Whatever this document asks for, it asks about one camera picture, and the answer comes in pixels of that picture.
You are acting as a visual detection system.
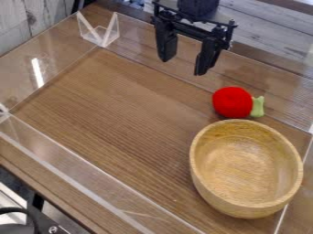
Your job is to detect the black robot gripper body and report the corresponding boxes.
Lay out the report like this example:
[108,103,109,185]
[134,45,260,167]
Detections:
[152,0,237,49]

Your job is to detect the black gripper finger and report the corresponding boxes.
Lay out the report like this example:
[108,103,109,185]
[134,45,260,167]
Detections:
[194,37,221,76]
[154,17,178,62]

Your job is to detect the red plush tomato toy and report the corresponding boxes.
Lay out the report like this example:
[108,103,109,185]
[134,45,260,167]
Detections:
[212,87,265,119]

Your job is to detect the wooden bowl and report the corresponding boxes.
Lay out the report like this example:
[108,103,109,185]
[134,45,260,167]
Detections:
[190,119,304,219]

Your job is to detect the clear acrylic corner bracket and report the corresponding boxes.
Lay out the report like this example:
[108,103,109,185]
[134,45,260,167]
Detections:
[77,12,121,48]

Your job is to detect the clear acrylic barrier wall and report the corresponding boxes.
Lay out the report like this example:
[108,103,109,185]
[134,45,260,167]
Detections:
[0,8,313,234]

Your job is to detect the black table leg bracket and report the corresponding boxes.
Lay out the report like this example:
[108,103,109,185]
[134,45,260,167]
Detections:
[27,194,70,234]

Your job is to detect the black cable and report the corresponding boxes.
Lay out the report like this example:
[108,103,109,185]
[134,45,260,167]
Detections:
[0,207,30,217]

